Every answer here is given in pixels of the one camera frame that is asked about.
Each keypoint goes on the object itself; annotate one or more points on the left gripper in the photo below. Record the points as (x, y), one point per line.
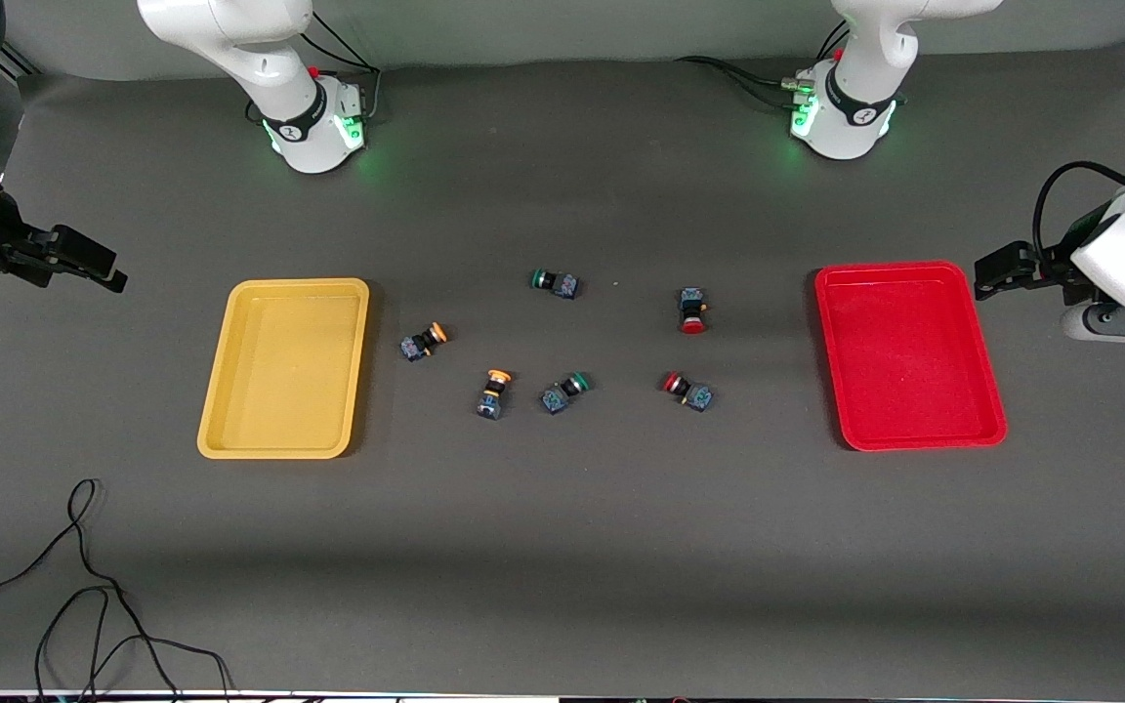
(1053, 268)

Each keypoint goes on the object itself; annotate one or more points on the red push button switch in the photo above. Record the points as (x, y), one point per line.
(689, 392)
(692, 310)

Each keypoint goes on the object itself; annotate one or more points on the yellow push button switch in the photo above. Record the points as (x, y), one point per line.
(492, 395)
(423, 342)

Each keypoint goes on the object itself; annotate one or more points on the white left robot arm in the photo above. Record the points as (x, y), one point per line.
(855, 117)

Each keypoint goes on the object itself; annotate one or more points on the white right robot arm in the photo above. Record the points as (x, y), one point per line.
(230, 34)

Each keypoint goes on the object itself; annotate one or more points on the red plastic tray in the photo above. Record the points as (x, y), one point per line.
(904, 356)

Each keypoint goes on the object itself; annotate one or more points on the yellow plastic tray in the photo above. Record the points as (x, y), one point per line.
(284, 366)

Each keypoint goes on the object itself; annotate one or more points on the dark grey table mat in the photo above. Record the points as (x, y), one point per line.
(562, 547)

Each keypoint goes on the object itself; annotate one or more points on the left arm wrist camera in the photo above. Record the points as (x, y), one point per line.
(1124, 324)

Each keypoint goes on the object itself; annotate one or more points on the aluminium frame rail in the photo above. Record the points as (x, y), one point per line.
(16, 62)

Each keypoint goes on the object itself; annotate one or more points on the green push button switch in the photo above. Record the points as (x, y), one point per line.
(562, 393)
(556, 283)

